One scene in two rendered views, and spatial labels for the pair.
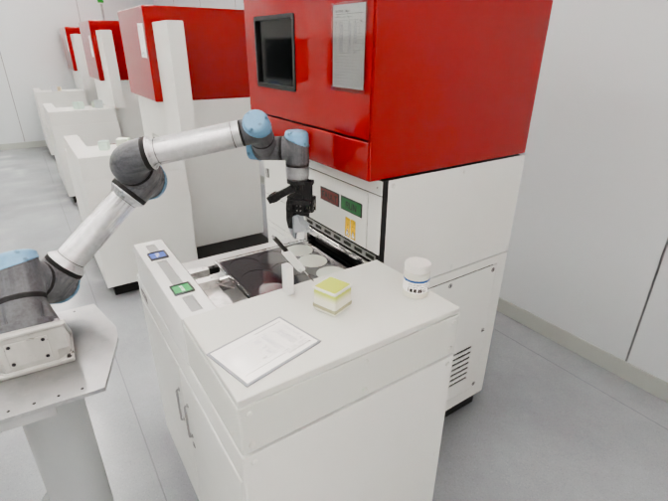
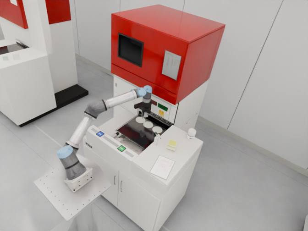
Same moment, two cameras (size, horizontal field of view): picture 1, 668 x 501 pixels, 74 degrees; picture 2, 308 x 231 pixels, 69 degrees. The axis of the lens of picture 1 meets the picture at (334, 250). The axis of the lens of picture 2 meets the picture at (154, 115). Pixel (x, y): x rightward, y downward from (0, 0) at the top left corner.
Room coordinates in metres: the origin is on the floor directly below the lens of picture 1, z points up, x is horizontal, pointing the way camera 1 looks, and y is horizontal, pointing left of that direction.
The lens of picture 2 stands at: (-0.20, 0.77, 2.40)
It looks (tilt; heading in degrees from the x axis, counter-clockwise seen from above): 38 degrees down; 335
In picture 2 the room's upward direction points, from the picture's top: 9 degrees clockwise
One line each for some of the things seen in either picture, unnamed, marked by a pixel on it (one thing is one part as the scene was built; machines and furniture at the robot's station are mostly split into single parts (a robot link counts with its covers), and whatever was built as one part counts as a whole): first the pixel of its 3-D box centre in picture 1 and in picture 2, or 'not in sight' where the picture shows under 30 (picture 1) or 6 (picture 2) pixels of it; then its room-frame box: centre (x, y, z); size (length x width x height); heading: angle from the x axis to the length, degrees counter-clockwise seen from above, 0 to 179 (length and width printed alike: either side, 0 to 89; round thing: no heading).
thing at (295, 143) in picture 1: (295, 148); (147, 92); (1.42, 0.12, 1.29); 0.09 x 0.08 x 0.11; 89
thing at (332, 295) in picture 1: (332, 296); (172, 145); (0.99, 0.00, 1.00); 0.07 x 0.07 x 0.07; 52
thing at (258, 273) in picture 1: (286, 268); (142, 129); (1.34, 0.16, 0.90); 0.34 x 0.34 x 0.01; 34
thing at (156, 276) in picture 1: (172, 292); (111, 146); (1.19, 0.50, 0.89); 0.55 x 0.09 x 0.14; 34
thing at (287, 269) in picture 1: (292, 269); (157, 138); (1.08, 0.11, 1.03); 0.06 x 0.04 x 0.13; 124
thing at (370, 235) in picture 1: (313, 207); (142, 102); (1.63, 0.08, 1.02); 0.82 x 0.03 x 0.40; 34
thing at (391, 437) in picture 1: (276, 407); (137, 172); (1.22, 0.20, 0.41); 0.97 x 0.64 x 0.82; 34
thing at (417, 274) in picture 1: (417, 277); (191, 134); (1.07, -0.23, 1.01); 0.07 x 0.07 x 0.10
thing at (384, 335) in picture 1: (325, 336); (169, 156); (0.97, 0.02, 0.89); 0.62 x 0.35 x 0.14; 124
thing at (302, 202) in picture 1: (299, 196); (146, 106); (1.41, 0.11, 1.13); 0.09 x 0.08 x 0.12; 74
